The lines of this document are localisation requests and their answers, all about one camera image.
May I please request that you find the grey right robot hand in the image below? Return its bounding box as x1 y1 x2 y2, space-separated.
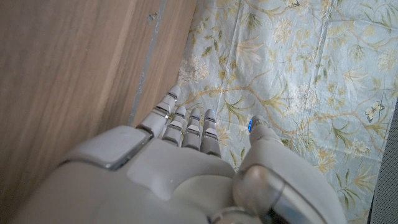
9 84 348 224

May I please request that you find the grey tape strip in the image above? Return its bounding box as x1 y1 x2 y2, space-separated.
127 0 169 127

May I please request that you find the floral light blue backdrop cloth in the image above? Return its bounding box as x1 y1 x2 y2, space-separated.
177 0 398 224

